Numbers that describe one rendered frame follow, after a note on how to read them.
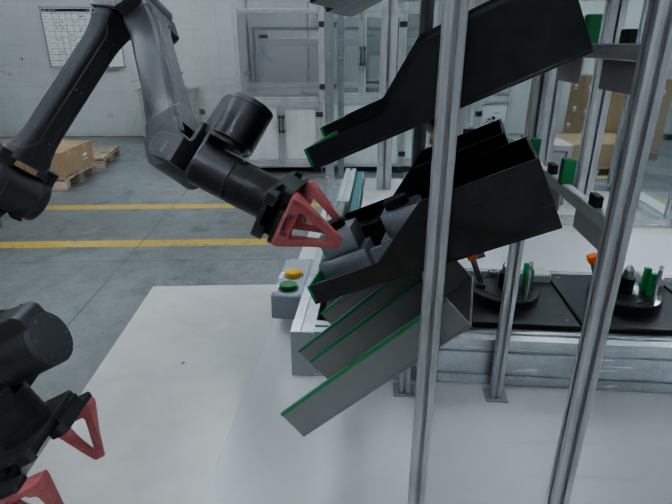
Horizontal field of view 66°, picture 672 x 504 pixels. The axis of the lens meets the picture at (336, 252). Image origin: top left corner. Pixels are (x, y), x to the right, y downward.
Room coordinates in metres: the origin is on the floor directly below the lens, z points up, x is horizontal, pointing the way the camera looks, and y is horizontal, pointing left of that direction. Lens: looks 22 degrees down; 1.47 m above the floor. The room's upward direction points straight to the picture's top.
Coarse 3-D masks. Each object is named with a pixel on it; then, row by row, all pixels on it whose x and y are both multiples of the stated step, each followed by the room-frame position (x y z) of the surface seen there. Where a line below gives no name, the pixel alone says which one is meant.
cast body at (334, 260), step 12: (336, 228) 0.58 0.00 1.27; (348, 228) 0.57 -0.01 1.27; (360, 228) 0.60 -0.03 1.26; (348, 240) 0.57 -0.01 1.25; (360, 240) 0.58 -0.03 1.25; (324, 252) 0.58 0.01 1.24; (336, 252) 0.57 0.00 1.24; (348, 252) 0.57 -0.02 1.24; (360, 252) 0.57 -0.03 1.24; (372, 252) 0.58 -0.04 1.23; (324, 264) 0.58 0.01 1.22; (336, 264) 0.57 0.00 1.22; (348, 264) 0.57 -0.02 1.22; (360, 264) 0.57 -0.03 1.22; (372, 264) 0.57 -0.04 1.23; (324, 276) 0.58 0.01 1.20
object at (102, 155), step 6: (96, 150) 6.95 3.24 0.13; (102, 150) 6.91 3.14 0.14; (108, 150) 6.91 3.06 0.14; (114, 150) 7.00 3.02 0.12; (96, 156) 6.52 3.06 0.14; (102, 156) 6.52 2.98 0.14; (108, 156) 6.67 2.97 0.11; (114, 156) 7.16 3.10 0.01; (96, 162) 6.44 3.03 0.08; (102, 162) 6.45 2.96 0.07; (108, 162) 6.78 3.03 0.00
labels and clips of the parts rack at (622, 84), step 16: (592, 16) 0.61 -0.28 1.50; (592, 32) 0.61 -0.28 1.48; (624, 32) 0.52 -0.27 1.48; (576, 64) 0.67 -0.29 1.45; (608, 64) 0.57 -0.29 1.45; (624, 64) 0.53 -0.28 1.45; (560, 80) 0.72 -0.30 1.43; (576, 80) 0.66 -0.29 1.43; (608, 80) 0.56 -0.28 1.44; (624, 80) 0.53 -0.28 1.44; (576, 160) 0.61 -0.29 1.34; (560, 176) 0.62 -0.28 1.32; (592, 192) 0.53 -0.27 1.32; (576, 224) 0.58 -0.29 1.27; (592, 224) 0.53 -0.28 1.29; (592, 240) 0.53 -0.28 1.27
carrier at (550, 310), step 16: (496, 272) 1.03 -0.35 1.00; (528, 272) 0.93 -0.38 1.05; (544, 272) 1.06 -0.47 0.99; (480, 288) 0.98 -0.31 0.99; (496, 288) 0.98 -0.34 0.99; (528, 288) 0.92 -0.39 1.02; (544, 288) 1.02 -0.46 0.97; (480, 304) 0.94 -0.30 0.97; (496, 304) 0.92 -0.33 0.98; (528, 304) 0.92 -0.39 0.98; (544, 304) 0.94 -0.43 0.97; (560, 304) 0.94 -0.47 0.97; (480, 320) 0.88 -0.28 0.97; (496, 320) 0.88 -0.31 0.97; (528, 320) 0.88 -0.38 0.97; (544, 320) 0.88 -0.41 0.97; (560, 320) 0.88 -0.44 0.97; (576, 320) 0.88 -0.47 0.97
